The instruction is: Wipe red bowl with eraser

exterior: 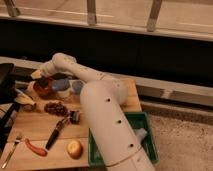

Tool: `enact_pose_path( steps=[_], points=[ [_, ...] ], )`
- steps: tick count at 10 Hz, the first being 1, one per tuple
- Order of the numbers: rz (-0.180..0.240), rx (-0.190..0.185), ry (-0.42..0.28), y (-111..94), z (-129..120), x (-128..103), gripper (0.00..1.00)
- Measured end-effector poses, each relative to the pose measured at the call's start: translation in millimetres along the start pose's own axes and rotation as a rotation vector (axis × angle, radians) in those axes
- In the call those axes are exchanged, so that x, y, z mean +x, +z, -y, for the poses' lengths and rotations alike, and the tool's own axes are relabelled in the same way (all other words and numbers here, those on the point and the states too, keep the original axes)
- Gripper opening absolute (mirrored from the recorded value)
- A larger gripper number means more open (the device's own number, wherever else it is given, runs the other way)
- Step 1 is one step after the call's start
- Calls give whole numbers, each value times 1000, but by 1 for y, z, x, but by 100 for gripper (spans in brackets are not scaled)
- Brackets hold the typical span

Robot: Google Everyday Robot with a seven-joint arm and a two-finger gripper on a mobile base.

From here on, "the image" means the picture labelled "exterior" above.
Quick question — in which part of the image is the black handled knife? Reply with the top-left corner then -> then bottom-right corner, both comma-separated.
45,119 -> 68,150

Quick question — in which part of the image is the black chair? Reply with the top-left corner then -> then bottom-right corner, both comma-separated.
0,63 -> 17,150

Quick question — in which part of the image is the grey crumpled cloth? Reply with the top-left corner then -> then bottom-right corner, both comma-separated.
134,128 -> 147,142

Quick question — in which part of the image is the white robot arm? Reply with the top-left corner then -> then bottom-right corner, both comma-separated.
31,53 -> 155,171

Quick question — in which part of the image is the bunch of dark grapes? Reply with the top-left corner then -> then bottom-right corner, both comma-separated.
44,102 -> 68,116

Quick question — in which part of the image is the green plastic tray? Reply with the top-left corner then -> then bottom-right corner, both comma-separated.
88,112 -> 158,167

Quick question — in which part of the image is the blue cup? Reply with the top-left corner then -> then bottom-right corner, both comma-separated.
52,79 -> 70,92

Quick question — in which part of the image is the banana in small dish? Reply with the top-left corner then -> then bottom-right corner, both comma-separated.
14,89 -> 36,111

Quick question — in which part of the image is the yellow red apple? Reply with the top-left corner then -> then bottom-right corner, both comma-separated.
67,140 -> 83,159

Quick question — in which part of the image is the blue grey bowl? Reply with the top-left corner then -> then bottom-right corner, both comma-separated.
72,80 -> 84,94

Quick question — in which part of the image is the silver fork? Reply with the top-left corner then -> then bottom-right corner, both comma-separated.
1,133 -> 22,169

